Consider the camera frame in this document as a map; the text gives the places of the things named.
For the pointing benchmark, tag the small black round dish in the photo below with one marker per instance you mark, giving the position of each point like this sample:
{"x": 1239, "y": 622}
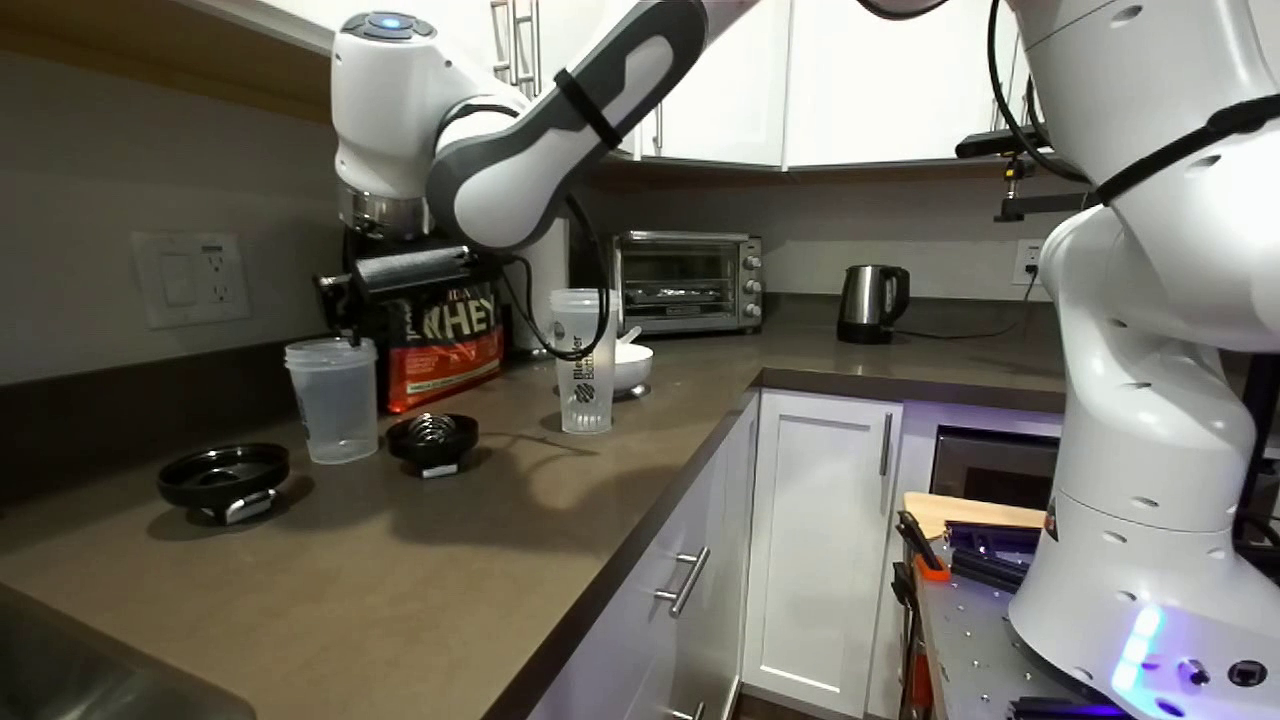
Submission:
{"x": 432, "y": 436}

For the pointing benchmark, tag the white corner cabinet door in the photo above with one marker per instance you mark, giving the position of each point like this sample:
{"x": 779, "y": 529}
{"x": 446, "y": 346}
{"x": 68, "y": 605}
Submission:
{"x": 823, "y": 563}

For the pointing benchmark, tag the silver toaster oven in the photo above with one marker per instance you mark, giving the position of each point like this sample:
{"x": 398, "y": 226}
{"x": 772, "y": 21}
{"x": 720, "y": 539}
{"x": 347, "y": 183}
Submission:
{"x": 694, "y": 282}

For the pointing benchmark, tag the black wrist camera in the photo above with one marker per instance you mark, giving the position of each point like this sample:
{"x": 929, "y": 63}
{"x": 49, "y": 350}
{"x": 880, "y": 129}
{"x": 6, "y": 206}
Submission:
{"x": 413, "y": 264}

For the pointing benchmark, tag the black protein powder tub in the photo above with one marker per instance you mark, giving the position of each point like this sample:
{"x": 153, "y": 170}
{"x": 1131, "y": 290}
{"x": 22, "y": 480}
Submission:
{"x": 446, "y": 362}

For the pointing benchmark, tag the white perforated base plate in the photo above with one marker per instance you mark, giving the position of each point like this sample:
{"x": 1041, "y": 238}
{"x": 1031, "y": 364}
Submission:
{"x": 975, "y": 653}

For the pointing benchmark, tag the grey drawer cabinet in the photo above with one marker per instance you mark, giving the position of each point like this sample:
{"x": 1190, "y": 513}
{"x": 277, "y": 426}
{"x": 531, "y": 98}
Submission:
{"x": 625, "y": 642}

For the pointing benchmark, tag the white wall outlet plate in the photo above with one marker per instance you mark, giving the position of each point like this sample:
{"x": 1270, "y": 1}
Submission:
{"x": 189, "y": 282}

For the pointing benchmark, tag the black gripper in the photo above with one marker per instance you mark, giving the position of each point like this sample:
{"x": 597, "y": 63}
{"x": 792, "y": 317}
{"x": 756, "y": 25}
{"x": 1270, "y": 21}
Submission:
{"x": 353, "y": 309}

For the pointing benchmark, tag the white outlet with plug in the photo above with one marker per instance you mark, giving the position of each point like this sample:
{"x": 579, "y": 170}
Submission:
{"x": 1031, "y": 260}

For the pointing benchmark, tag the white upper wall cabinet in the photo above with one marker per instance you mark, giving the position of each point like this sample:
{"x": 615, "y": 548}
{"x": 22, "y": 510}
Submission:
{"x": 562, "y": 25}

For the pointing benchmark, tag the tall clear shaker bottle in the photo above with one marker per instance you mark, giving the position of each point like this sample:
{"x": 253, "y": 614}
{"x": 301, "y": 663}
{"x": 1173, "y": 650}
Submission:
{"x": 587, "y": 394}

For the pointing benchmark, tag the black built-in appliance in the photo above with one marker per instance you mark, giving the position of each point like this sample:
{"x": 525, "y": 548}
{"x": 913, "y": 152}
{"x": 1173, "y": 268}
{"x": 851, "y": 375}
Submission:
{"x": 994, "y": 467}

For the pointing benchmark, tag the steel kitchen sink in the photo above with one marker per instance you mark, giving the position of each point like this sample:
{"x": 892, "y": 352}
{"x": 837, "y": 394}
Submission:
{"x": 82, "y": 682}

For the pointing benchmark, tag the white ceramic bowl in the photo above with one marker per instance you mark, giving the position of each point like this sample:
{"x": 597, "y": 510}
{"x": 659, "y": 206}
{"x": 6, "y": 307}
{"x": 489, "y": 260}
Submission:
{"x": 638, "y": 364}

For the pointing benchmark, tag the large black round dish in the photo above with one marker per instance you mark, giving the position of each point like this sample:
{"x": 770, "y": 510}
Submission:
{"x": 220, "y": 474}

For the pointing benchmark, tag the steel electric kettle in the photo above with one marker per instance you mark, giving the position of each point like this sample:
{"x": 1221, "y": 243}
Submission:
{"x": 870, "y": 307}

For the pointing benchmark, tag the short clear plastic bottle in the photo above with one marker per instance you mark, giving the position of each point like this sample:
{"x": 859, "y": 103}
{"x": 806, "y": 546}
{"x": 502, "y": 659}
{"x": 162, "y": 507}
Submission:
{"x": 329, "y": 406}

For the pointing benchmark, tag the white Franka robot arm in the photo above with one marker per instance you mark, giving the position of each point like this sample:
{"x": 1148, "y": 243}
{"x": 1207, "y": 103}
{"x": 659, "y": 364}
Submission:
{"x": 1161, "y": 401}

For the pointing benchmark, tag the orange black bar clamp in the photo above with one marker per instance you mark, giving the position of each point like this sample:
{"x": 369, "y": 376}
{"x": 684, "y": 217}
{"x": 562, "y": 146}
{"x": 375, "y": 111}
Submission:
{"x": 916, "y": 686}
{"x": 921, "y": 546}

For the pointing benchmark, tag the light wooden robot table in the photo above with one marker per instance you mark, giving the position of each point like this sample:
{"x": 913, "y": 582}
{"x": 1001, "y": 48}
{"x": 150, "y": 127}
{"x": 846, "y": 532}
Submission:
{"x": 975, "y": 510}

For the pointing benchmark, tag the black stereo camera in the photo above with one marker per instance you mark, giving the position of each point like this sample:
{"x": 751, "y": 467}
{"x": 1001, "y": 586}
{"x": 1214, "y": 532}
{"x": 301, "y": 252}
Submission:
{"x": 984, "y": 143}

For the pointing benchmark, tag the white upper cabinet row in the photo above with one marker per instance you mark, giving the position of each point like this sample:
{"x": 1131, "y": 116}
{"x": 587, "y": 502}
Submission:
{"x": 864, "y": 82}

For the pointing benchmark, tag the black aluminium rail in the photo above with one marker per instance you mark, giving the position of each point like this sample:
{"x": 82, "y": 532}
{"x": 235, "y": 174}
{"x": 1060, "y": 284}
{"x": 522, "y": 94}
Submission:
{"x": 994, "y": 552}

